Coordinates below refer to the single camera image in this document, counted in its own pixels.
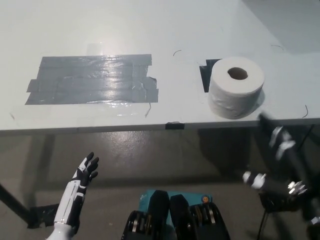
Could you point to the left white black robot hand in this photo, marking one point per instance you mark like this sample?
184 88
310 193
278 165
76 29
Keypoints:
75 190

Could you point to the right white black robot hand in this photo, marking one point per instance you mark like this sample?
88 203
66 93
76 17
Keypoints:
296 170

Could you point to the white toilet paper roll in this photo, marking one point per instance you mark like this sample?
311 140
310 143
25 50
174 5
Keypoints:
235 97

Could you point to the black teal robot torso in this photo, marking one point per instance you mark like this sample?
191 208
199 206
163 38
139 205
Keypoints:
175 217

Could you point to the small black tape strip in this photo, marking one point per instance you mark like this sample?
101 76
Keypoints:
175 125

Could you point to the black tape square patch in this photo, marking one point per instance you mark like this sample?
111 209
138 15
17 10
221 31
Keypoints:
206 75

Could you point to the grey duct tape patch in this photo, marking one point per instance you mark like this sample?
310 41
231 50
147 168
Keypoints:
92 80

